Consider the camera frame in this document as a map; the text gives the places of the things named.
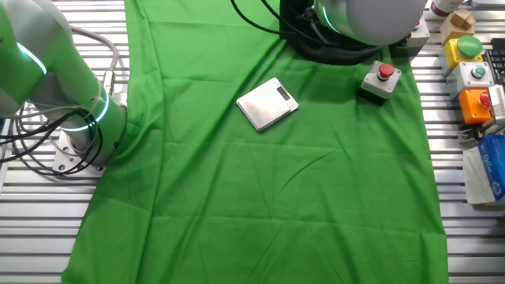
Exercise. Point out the black steering wheel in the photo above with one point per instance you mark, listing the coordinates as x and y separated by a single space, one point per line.
335 57

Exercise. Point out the silver digital scale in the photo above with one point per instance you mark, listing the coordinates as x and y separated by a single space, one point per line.
264 106

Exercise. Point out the green cloth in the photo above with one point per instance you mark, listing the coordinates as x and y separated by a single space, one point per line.
256 197

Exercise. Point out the grey box red button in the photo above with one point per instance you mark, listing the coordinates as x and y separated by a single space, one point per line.
418 39
378 84

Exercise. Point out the yellow box green button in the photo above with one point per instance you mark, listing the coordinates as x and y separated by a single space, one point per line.
451 53

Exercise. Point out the orange box red button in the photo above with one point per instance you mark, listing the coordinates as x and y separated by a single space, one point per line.
471 106

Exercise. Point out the grey box green button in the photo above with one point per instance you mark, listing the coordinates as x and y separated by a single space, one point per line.
467 77

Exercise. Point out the wooden block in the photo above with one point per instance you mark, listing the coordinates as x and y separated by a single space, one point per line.
453 29

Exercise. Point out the white maroon cylinder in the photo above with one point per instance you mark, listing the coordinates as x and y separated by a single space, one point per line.
446 6

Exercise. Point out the blue tissue pack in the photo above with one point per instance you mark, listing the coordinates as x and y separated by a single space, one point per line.
493 165

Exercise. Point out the white vented box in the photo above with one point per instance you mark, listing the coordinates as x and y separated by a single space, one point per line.
498 102

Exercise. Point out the black keyboard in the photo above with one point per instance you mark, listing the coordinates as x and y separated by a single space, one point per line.
497 59

